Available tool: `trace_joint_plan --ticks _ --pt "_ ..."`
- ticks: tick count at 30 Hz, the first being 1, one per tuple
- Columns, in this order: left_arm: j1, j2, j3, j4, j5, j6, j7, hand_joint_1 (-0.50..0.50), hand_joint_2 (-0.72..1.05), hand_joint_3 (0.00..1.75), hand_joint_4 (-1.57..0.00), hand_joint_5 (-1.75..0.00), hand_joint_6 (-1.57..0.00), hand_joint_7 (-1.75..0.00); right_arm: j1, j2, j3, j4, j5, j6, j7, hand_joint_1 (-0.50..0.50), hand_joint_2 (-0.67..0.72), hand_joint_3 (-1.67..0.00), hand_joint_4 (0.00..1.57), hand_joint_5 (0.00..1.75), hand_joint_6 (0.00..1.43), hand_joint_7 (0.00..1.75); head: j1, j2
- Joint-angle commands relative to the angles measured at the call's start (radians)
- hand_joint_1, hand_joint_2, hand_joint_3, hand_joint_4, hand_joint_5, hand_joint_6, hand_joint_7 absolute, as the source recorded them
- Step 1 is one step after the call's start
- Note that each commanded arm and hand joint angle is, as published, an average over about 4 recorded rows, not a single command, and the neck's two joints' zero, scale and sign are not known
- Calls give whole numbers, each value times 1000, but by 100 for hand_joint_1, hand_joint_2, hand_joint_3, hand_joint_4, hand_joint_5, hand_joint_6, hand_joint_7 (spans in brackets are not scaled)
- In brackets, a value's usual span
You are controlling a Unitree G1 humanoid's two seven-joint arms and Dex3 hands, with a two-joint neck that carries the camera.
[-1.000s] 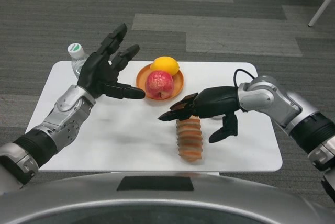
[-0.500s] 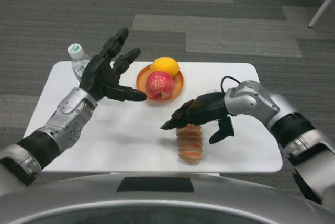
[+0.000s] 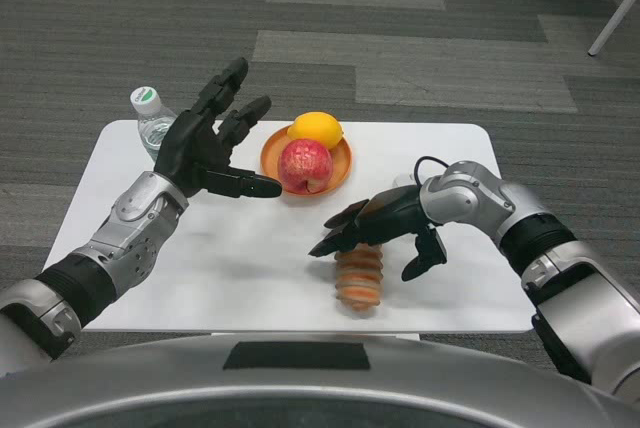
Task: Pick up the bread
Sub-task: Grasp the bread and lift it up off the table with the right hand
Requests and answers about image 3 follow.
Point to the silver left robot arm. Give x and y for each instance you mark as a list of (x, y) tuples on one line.
[(135, 228)]

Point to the yellow lemon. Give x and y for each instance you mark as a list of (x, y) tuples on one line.
[(315, 128)]

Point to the red apple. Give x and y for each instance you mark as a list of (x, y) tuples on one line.
[(305, 163)]

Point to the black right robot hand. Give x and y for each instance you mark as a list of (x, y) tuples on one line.
[(390, 215)]

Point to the ridged orange bread loaf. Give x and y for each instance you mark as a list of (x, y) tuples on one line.
[(357, 283)]

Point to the silver robot chest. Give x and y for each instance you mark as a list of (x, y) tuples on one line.
[(150, 388)]

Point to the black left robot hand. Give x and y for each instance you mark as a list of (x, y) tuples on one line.
[(192, 148)]

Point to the orange round plate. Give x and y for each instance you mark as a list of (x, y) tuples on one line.
[(340, 168)]

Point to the white table legs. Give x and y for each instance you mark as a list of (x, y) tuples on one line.
[(612, 23)]

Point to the clear plastic water bottle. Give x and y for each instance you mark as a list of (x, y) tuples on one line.
[(147, 123)]

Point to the white computer mouse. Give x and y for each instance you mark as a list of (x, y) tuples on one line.
[(402, 180)]

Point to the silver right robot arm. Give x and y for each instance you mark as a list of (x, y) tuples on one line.
[(475, 193)]

